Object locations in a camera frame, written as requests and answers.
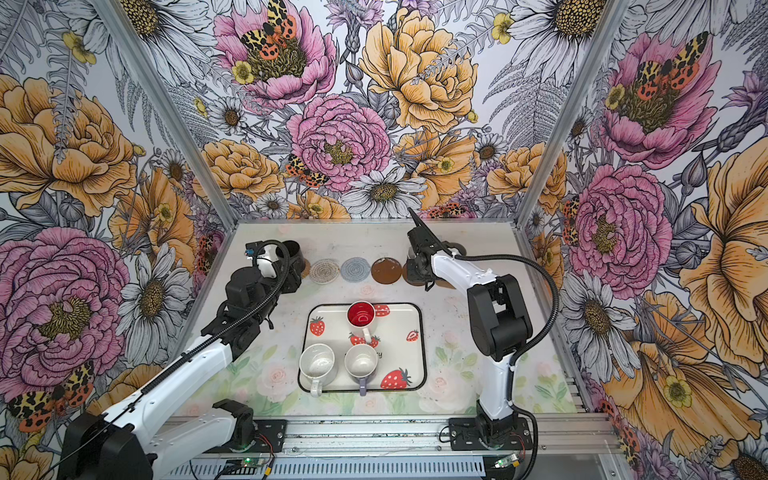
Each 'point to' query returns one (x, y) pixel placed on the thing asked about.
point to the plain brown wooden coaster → (405, 272)
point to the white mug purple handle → (361, 360)
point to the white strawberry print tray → (398, 335)
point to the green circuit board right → (506, 461)
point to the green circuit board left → (244, 465)
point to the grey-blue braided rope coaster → (355, 269)
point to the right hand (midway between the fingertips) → (420, 281)
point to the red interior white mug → (361, 314)
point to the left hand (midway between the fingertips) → (292, 268)
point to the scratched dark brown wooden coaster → (386, 271)
